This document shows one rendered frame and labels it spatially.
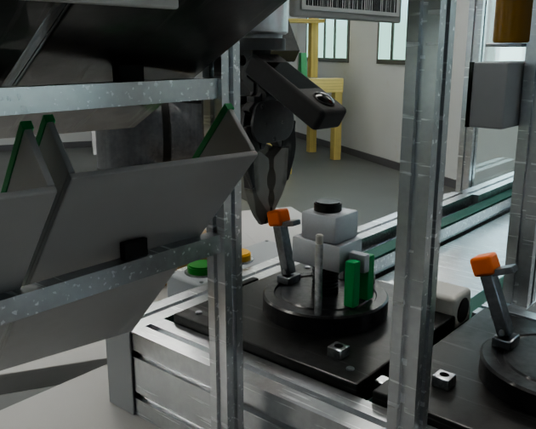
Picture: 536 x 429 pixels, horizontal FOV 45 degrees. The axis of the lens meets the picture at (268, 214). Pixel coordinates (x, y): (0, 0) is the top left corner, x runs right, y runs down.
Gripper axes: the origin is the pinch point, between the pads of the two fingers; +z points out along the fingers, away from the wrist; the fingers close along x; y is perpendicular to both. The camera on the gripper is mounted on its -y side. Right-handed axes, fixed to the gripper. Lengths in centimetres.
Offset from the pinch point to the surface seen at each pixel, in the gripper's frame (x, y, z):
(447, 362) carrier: 3.1, -24.7, 9.5
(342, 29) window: -623, 410, -41
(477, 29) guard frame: -81, 11, -23
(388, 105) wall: -568, 310, 41
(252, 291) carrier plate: 1.4, 1.3, 9.6
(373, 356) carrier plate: 6.5, -18.8, 9.5
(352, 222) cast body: -0.9, -11.2, -0.8
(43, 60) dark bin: 34.7, -12.3, -18.2
